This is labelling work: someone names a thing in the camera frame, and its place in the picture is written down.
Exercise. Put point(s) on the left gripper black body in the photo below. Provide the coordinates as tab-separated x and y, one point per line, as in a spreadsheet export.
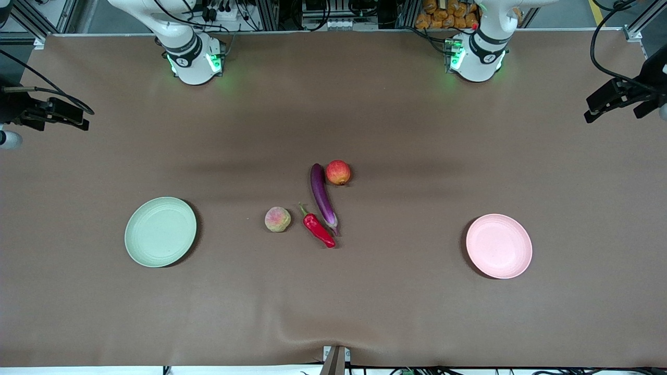
647	85

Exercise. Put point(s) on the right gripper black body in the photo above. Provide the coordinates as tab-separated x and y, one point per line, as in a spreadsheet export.
15	108

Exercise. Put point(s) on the yellow pink peach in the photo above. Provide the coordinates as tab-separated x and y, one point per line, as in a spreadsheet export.
278	219

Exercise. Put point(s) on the long purple eggplant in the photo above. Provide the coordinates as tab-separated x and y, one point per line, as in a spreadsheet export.
320	192

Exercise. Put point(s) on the red chili pepper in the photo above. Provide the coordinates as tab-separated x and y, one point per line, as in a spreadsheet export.
315	225

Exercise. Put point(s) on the red round apple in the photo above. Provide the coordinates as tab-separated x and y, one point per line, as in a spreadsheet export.
338	172

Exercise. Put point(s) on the pale green round plate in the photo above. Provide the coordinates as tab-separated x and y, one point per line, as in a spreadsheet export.
160	232

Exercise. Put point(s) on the pink round plate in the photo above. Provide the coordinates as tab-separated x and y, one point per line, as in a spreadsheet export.
498	246

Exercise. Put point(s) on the bag of orange items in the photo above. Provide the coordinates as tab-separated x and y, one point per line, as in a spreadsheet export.
443	14

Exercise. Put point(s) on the white power strip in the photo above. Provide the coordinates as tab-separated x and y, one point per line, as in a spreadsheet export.
340	24
221	13

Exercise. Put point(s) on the brown table cover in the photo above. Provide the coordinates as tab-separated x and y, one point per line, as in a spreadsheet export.
333	302

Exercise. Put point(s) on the aluminium frame profile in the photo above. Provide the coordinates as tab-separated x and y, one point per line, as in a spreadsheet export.
32	23
633	32

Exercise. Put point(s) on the grey metal bracket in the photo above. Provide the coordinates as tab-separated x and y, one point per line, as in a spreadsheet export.
336	360

